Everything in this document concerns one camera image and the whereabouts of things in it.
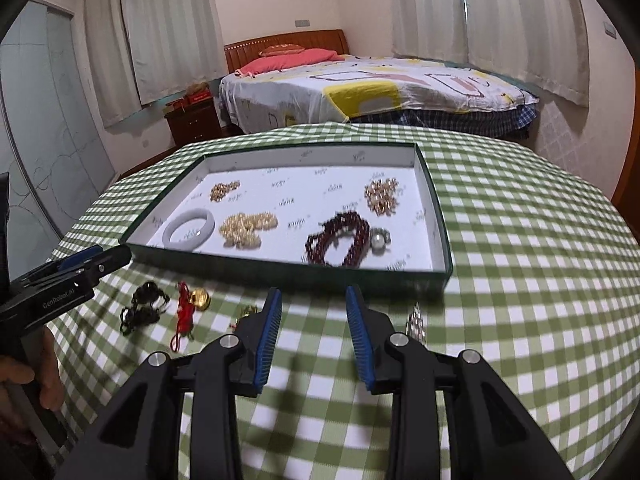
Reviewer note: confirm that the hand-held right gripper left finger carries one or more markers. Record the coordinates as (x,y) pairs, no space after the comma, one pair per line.
(265,347)

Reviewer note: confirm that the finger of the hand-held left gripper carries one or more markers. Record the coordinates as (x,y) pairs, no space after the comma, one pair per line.
(75,257)
(107,262)

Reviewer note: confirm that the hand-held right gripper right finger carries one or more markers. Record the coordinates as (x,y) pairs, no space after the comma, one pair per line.
(360,347)

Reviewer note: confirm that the small red gold charm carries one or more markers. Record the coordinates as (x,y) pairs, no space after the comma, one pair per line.
(245,312)

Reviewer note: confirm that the pale jade bangle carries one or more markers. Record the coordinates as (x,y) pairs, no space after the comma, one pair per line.
(172,234)

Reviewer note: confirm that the long red knot charm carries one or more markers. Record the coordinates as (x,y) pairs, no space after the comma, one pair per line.
(186,310)

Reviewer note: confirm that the dark green shallow tray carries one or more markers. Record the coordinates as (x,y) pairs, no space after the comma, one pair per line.
(310,195)

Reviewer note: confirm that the person's left hand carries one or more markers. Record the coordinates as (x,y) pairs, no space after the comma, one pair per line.
(49,382)

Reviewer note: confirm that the frosted glass sliding wardrobe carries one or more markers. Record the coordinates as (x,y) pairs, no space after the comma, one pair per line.
(50,125)

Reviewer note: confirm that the dark wooden nightstand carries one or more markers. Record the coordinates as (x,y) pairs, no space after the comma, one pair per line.
(192,125)

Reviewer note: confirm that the green checkered tablecloth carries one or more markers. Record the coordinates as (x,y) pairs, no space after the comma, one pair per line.
(500,260)

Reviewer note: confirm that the tan bag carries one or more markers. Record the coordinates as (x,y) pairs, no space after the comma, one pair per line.
(197,86)

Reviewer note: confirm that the white curtain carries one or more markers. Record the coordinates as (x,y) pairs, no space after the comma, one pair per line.
(525,25)
(172,25)
(112,45)
(430,5)

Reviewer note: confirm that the wooden bed headboard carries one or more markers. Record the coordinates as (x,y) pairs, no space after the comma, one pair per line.
(240,50)

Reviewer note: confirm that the blue plaid bed cover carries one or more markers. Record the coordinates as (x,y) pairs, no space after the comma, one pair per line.
(475,120)

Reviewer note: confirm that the pink pillow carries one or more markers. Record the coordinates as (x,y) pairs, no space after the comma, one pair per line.
(285,62)

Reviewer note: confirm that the patterned white bed sheet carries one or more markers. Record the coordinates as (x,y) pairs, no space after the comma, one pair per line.
(400,82)

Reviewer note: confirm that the red patterned cushion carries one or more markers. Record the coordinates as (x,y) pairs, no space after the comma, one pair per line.
(281,50)

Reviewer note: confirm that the brown wooden door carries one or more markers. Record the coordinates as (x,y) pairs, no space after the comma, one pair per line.
(629,145)

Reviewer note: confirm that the wall light switch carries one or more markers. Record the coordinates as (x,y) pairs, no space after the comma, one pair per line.
(609,29)

